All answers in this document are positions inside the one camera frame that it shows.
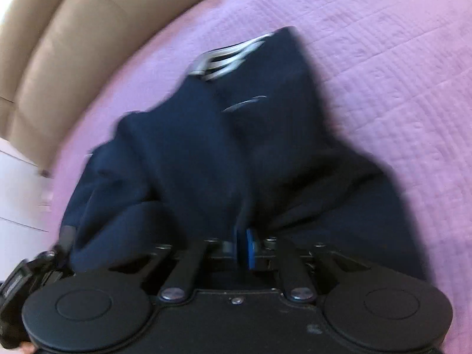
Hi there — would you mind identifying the pink quilted bedspread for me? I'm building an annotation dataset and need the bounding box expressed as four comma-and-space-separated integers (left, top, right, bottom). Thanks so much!
43, 0, 472, 354

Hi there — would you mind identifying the white bedside cabinet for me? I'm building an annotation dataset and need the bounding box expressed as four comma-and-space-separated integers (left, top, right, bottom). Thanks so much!
0, 136, 57, 284

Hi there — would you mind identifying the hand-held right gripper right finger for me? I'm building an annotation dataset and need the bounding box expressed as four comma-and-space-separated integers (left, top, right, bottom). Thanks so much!
245, 228, 373, 301

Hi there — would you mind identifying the beige padded headboard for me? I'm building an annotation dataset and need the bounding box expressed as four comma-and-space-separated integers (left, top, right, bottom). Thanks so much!
0, 0, 259, 178

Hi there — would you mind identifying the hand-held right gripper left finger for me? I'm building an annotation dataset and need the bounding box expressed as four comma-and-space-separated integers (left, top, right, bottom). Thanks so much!
111, 228, 244, 301

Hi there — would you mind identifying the navy garment with white stripes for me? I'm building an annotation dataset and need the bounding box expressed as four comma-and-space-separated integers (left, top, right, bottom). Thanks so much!
61, 26, 428, 284

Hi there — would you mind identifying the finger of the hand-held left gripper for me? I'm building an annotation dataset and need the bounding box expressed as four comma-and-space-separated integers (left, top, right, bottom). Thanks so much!
54, 225, 77, 271

